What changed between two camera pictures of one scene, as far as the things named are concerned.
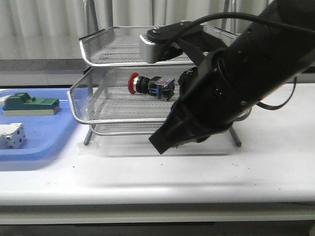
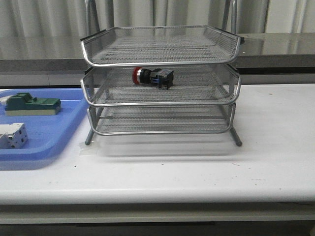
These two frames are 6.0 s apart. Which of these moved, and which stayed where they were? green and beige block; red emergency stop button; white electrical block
Moved: red emergency stop button
Stayed: white electrical block; green and beige block
